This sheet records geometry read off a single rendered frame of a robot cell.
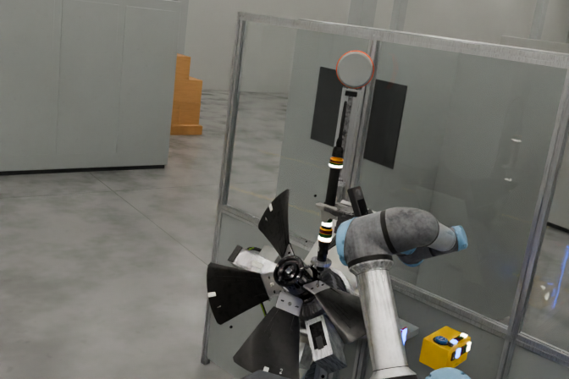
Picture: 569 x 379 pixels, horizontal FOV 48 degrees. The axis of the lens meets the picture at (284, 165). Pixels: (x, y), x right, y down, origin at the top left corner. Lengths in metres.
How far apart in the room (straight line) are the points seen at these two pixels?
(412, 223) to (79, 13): 6.09
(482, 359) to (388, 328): 1.21
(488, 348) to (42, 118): 5.70
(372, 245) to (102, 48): 6.11
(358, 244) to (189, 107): 8.79
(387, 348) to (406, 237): 0.27
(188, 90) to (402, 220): 8.78
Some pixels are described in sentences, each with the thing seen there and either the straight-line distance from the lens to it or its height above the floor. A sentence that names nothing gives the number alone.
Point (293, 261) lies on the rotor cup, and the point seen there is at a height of 1.25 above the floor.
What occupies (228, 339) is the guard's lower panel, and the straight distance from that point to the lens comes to 3.74.
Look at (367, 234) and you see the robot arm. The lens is 1.61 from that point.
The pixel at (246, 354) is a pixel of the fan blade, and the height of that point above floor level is 0.98.
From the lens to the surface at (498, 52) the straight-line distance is 2.55.
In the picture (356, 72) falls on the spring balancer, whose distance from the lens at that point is 2.70.
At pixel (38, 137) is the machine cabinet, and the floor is 0.42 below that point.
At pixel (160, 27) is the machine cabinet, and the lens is 7.71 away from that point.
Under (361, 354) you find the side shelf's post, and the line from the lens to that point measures 2.86.
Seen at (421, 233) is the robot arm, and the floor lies 1.58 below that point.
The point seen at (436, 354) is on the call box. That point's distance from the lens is 2.26.
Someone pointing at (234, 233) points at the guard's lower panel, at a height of 0.87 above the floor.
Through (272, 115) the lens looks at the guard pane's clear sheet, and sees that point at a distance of 3.23.
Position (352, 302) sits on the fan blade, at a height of 1.18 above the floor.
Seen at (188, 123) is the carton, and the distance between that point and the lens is 10.35.
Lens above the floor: 2.07
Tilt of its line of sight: 13 degrees down
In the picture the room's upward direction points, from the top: 7 degrees clockwise
